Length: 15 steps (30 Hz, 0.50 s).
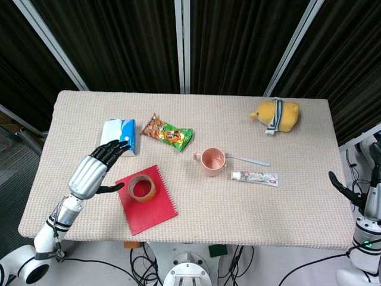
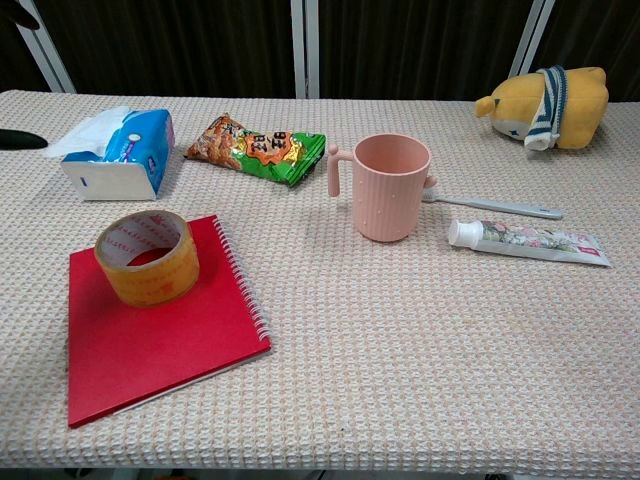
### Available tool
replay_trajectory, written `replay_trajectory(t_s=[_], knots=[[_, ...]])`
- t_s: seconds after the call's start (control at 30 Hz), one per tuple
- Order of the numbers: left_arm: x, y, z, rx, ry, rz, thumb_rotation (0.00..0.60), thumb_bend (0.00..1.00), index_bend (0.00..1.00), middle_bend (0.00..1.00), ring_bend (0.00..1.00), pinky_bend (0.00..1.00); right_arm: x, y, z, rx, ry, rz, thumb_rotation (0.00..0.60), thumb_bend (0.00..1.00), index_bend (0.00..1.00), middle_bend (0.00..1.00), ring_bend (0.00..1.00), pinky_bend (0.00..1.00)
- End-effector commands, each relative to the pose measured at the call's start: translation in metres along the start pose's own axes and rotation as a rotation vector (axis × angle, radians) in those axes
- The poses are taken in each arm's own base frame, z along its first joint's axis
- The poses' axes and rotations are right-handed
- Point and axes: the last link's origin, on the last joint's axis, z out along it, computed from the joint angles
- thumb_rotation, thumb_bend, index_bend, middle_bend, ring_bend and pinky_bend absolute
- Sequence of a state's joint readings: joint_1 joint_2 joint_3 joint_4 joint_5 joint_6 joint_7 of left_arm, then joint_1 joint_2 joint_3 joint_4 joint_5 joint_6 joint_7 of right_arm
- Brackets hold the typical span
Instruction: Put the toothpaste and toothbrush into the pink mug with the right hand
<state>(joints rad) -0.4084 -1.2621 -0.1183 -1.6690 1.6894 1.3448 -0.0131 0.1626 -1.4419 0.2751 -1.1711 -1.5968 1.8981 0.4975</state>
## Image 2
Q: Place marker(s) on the blue tissue pack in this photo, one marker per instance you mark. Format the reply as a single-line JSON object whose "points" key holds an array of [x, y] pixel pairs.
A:
{"points": [[135, 145]]}

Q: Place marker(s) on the red spiral notebook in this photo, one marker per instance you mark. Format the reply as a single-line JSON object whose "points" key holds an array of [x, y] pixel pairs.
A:
{"points": [[150, 350]]}

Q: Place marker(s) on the clear packing tape roll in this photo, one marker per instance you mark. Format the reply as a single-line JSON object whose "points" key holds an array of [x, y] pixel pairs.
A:
{"points": [[150, 287]]}

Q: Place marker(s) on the white frame post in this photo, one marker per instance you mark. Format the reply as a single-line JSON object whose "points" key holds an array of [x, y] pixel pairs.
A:
{"points": [[305, 50], [535, 35], [47, 50]]}

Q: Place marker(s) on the black pleated curtain panel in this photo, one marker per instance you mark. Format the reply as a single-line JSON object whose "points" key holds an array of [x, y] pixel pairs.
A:
{"points": [[425, 45], [15, 65], [175, 45], [600, 30]]}

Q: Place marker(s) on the grey toothbrush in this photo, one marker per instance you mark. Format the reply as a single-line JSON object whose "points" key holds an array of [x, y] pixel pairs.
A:
{"points": [[500, 205]]}

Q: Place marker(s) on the orange green snack bag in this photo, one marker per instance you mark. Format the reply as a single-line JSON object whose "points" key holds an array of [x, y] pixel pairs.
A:
{"points": [[260, 150]]}

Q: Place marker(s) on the floral print toothpaste tube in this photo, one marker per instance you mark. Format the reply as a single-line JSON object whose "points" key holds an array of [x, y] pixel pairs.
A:
{"points": [[525, 241]]}

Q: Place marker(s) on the yellow plush toy with scarf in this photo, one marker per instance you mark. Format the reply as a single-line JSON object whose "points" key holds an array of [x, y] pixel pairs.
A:
{"points": [[580, 110]]}

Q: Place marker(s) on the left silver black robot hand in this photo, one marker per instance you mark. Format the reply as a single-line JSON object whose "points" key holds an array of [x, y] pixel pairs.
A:
{"points": [[20, 140]]}

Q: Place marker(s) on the beige waffle tablecloth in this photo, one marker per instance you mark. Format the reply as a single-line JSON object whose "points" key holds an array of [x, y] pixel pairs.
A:
{"points": [[400, 350]]}

